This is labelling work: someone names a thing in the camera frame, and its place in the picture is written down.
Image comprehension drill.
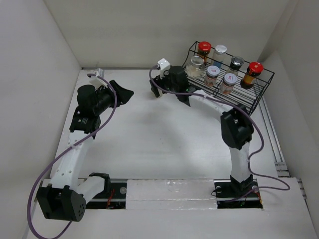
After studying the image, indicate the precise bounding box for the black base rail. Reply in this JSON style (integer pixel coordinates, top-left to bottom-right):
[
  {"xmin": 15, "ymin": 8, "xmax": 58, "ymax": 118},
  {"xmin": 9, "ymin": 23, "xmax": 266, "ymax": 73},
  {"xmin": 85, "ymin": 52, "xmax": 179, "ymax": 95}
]
[{"xmin": 86, "ymin": 179, "xmax": 263, "ymax": 210}]

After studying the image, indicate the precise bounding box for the wide clear glass jar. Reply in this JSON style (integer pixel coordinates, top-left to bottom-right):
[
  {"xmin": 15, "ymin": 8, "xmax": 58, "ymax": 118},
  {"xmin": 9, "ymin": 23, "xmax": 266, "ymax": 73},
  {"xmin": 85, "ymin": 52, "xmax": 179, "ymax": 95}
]
[{"xmin": 185, "ymin": 56, "xmax": 205, "ymax": 78}]

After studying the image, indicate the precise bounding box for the red lid chili jar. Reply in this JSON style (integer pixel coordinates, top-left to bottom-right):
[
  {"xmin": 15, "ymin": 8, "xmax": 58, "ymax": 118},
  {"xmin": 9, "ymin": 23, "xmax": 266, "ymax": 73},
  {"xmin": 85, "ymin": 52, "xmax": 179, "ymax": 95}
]
[
  {"xmin": 240, "ymin": 61, "xmax": 264, "ymax": 90},
  {"xmin": 197, "ymin": 41, "xmax": 211, "ymax": 65}
]

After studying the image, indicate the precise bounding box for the black wire rack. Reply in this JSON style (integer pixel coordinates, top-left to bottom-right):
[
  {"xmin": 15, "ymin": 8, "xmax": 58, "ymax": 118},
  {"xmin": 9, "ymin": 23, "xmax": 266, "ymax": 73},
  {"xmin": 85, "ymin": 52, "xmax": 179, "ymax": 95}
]
[{"xmin": 183, "ymin": 41, "xmax": 275, "ymax": 115}]

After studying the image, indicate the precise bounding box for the black collar pepper shaker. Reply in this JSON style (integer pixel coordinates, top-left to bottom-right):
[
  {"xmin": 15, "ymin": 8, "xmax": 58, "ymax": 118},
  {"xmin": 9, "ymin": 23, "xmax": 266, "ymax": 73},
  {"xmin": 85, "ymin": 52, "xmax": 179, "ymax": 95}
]
[{"xmin": 227, "ymin": 56, "xmax": 245, "ymax": 76}]

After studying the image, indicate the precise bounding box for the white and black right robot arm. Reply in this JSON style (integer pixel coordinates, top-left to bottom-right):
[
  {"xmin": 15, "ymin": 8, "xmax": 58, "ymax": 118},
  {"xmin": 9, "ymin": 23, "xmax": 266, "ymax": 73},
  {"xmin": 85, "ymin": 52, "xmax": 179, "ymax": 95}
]
[{"xmin": 150, "ymin": 67, "xmax": 254, "ymax": 199}]

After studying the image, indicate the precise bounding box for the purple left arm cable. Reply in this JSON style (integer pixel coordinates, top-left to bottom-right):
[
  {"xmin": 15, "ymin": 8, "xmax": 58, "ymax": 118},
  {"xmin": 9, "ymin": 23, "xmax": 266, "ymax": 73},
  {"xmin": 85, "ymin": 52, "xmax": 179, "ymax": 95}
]
[{"xmin": 27, "ymin": 72, "xmax": 118, "ymax": 238}]

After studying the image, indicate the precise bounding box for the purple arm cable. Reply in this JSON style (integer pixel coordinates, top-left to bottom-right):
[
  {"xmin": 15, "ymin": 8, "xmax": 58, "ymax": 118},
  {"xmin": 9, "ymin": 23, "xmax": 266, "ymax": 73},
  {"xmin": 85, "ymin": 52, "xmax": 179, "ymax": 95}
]
[
  {"xmin": 149, "ymin": 64, "xmax": 291, "ymax": 202},
  {"xmin": 27, "ymin": 72, "xmax": 118, "ymax": 238}
]

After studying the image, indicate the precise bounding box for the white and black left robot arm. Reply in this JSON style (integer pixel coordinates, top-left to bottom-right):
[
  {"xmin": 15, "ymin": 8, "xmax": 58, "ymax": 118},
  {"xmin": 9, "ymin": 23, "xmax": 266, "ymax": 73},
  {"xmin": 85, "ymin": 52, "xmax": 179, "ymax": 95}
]
[{"xmin": 36, "ymin": 80, "xmax": 134, "ymax": 222}]

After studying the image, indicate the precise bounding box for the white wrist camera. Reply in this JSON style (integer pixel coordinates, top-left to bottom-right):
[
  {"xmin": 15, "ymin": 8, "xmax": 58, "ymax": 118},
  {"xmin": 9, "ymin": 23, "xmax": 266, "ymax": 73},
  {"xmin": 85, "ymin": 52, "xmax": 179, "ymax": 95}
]
[
  {"xmin": 88, "ymin": 68, "xmax": 106, "ymax": 88},
  {"xmin": 157, "ymin": 58, "xmax": 170, "ymax": 78}
]

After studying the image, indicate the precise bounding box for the white lid orange spice jar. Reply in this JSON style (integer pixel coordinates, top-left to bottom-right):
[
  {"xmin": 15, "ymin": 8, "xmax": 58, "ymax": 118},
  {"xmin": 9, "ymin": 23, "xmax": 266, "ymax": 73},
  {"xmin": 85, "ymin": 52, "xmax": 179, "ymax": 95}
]
[{"xmin": 204, "ymin": 65, "xmax": 220, "ymax": 87}]

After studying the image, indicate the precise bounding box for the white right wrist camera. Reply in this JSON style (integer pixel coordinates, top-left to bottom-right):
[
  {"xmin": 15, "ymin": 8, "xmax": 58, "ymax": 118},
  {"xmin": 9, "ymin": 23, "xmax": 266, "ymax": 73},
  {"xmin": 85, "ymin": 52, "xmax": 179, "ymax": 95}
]
[{"xmin": 157, "ymin": 58, "xmax": 170, "ymax": 78}]

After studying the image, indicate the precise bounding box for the silver lid blue label shaker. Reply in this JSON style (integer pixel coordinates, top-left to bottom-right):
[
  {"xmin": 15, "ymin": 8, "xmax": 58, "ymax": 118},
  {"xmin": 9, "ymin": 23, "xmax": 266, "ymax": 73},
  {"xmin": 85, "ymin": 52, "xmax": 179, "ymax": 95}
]
[{"xmin": 211, "ymin": 44, "xmax": 227, "ymax": 68}]

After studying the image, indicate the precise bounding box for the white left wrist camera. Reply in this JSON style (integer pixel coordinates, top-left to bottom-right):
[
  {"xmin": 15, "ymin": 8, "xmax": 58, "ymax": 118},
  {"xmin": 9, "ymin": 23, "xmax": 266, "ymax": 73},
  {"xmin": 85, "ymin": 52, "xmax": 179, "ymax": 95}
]
[{"xmin": 88, "ymin": 68, "xmax": 106, "ymax": 88}]

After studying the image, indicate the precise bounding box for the white lid dark spice jar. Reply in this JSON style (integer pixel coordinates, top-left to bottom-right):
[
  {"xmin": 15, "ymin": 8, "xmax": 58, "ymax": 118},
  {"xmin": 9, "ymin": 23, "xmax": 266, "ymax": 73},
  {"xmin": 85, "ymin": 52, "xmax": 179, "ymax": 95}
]
[{"xmin": 220, "ymin": 73, "xmax": 237, "ymax": 95}]

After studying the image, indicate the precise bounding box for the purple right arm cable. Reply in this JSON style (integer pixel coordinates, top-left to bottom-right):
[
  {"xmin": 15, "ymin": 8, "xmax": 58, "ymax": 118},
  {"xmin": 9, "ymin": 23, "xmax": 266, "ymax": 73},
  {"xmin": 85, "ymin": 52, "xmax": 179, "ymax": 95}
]
[{"xmin": 149, "ymin": 64, "xmax": 291, "ymax": 202}]

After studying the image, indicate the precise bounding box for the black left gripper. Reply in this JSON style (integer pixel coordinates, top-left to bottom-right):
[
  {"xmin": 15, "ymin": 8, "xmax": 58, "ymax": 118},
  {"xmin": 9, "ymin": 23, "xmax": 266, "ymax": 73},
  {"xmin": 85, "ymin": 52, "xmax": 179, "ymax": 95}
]
[{"xmin": 93, "ymin": 80, "xmax": 133, "ymax": 115}]

